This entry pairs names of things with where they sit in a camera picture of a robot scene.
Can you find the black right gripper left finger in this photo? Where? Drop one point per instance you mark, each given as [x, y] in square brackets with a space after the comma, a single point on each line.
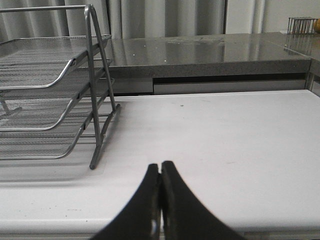
[140, 219]

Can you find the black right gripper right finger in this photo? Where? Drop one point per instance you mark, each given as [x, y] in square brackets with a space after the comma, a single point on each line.
[184, 216]

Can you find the silver mesh tray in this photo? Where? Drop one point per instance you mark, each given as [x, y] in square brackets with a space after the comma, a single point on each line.
[37, 95]
[43, 129]
[36, 63]

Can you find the grey speckled counter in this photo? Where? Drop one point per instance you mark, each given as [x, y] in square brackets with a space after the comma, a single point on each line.
[240, 62]

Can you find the grey pleated curtain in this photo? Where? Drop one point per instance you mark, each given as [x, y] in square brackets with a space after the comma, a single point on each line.
[128, 19]

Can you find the silver wire rack frame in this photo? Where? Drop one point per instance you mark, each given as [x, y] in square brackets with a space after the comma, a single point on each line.
[107, 108]

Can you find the small wire basket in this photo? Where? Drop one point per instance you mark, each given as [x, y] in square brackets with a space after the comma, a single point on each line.
[300, 25]

